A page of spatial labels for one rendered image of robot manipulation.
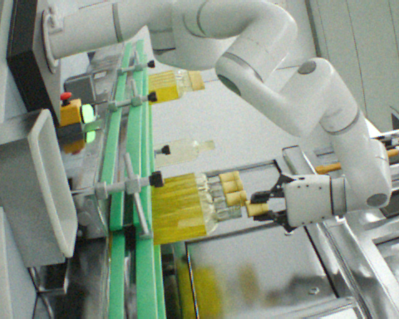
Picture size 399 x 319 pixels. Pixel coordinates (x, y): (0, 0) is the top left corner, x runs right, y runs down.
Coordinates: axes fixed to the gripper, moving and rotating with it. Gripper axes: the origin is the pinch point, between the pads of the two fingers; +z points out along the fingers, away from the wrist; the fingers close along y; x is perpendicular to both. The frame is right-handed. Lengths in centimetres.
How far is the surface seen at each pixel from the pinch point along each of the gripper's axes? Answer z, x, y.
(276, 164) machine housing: 4, -64, -15
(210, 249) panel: 14.1, -6.6, -12.4
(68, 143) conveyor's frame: 43.3, -9.8, 15.8
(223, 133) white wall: 124, -575, -165
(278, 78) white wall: 53, -593, -114
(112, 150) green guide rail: 30.8, -5.4, 13.9
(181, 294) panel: 16.6, 13.9, -12.1
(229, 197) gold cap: 6.9, -3.1, 1.5
